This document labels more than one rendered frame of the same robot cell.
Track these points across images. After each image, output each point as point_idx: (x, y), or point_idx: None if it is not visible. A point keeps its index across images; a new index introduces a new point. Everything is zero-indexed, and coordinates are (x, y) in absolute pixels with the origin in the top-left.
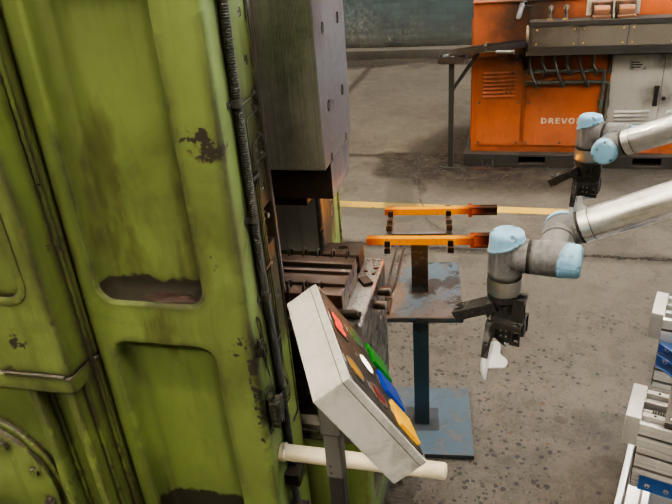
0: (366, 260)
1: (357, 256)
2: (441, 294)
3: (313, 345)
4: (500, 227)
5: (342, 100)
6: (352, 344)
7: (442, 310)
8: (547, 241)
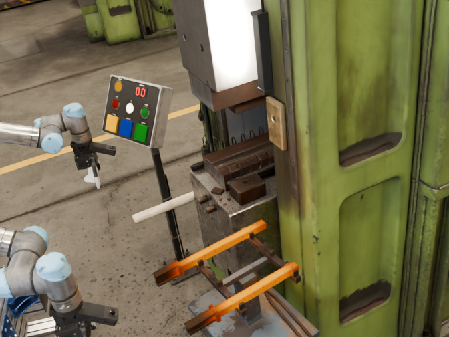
0: (240, 207)
1: (229, 182)
2: (224, 319)
3: (138, 80)
4: (76, 105)
5: (202, 55)
6: (135, 101)
7: (209, 302)
8: (52, 116)
